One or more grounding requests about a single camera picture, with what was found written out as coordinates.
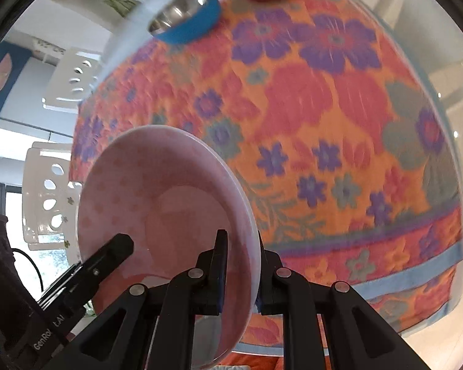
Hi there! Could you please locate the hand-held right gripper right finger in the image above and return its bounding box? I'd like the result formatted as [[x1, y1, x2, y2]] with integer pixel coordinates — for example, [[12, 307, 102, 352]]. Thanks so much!
[[255, 231, 427, 370]]

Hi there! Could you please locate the dark cloth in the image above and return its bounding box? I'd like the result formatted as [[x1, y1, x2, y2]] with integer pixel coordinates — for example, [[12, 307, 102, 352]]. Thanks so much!
[[0, 212, 43, 355]]

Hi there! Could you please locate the black cable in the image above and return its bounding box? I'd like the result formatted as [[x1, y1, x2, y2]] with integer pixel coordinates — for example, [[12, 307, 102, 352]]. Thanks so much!
[[11, 249, 45, 294]]

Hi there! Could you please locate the blue wall poster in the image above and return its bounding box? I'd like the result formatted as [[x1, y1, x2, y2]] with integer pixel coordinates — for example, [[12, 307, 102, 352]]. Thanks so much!
[[0, 40, 31, 122]]

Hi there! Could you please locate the white cutout chair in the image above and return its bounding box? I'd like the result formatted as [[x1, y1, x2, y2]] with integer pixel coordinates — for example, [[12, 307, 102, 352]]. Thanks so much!
[[42, 47, 103, 113], [22, 142, 83, 251]]

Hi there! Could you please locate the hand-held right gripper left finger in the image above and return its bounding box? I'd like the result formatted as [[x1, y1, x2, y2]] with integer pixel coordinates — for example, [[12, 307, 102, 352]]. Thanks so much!
[[67, 229, 229, 370]]

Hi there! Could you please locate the pale pink dotted bowl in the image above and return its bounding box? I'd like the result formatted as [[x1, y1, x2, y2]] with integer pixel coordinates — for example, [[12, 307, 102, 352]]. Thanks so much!
[[77, 125, 262, 370]]

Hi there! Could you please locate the floral orange tablecloth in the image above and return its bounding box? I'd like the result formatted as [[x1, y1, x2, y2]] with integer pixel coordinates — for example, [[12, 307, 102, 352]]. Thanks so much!
[[71, 0, 463, 370]]

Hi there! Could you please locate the blue steel bowl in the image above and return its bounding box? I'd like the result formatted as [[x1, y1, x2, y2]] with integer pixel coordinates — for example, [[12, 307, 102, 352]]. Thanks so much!
[[147, 0, 222, 45]]

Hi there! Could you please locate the oval clover print plate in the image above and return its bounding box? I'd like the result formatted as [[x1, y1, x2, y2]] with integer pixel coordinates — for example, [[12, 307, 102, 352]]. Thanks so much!
[[62, 193, 81, 266]]

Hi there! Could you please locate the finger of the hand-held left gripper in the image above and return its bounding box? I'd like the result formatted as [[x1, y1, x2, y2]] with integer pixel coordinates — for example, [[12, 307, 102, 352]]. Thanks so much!
[[74, 233, 135, 297]]

